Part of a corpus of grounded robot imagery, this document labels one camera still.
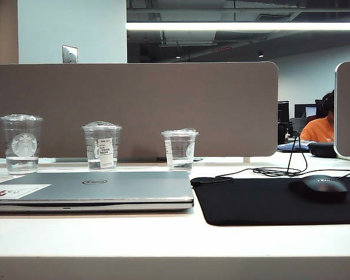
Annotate black mouse cable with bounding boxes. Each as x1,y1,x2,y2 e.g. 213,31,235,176
214,131,350,183

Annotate monitor with lit screen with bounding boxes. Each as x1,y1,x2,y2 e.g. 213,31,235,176
294,103,318,120

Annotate metal wall plate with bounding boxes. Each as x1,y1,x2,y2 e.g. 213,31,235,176
62,44,78,64

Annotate large clear logo cup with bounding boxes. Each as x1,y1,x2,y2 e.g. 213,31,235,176
0,114,44,176

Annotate black mouse pad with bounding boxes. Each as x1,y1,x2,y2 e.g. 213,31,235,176
190,176,350,227

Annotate person in orange shirt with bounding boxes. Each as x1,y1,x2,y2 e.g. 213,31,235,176
299,89,335,142

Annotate small clear plastic cup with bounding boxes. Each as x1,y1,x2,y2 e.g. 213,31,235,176
160,127,200,172

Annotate wide brown desk divider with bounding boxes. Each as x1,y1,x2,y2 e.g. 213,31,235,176
0,61,279,160

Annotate clear cup with white label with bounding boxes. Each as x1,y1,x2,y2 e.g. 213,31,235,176
81,121,123,172

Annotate black pouch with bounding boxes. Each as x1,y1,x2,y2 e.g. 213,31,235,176
307,141,338,159

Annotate black monitor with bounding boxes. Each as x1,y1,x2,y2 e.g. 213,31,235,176
278,100,290,123

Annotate blue cloth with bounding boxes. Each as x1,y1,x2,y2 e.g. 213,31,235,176
277,142,312,153

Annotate silver Dell laptop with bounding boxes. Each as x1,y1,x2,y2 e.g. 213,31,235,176
0,170,195,216

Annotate white ceiling light strip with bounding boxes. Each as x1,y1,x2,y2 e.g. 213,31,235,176
125,22,350,31

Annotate black computer mouse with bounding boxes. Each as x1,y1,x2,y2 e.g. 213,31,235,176
288,174,348,202

